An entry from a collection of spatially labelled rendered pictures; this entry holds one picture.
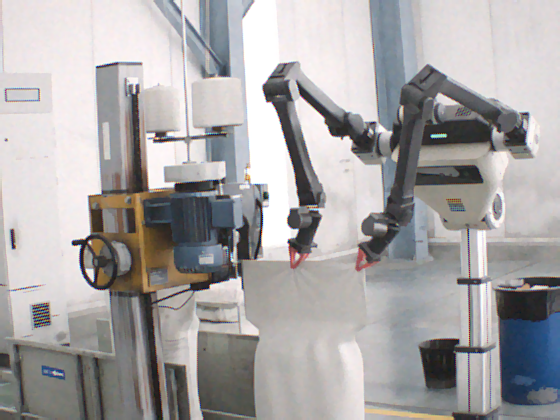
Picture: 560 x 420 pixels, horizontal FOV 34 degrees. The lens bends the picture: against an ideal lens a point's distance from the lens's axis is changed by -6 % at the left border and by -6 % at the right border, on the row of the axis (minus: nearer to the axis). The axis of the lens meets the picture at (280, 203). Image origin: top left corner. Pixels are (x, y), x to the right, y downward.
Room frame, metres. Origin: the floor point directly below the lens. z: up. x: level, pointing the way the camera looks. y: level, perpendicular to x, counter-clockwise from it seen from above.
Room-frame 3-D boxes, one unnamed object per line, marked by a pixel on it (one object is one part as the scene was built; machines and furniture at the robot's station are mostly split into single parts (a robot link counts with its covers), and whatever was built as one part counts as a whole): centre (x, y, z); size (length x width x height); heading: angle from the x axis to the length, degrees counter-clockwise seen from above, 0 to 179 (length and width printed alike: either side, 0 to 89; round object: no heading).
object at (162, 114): (3.26, 0.39, 1.61); 0.15 x 0.14 x 0.17; 53
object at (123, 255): (2.99, 0.54, 1.14); 0.11 x 0.06 x 0.11; 53
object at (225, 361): (3.93, 0.45, 0.54); 1.05 x 0.02 x 0.41; 53
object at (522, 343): (5.03, -1.37, 0.32); 0.51 x 0.48 x 0.65; 143
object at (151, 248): (3.15, 0.44, 1.18); 0.34 x 0.25 x 0.31; 143
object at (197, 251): (2.98, 0.26, 1.21); 0.15 x 0.15 x 0.25
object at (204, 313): (6.32, 0.47, 0.44); 0.66 x 0.42 x 0.14; 47
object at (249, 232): (3.44, 0.26, 1.21); 0.30 x 0.25 x 0.30; 53
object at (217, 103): (3.10, 0.18, 1.61); 0.17 x 0.17 x 0.17
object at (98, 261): (2.93, 0.58, 1.13); 0.18 x 0.11 x 0.18; 53
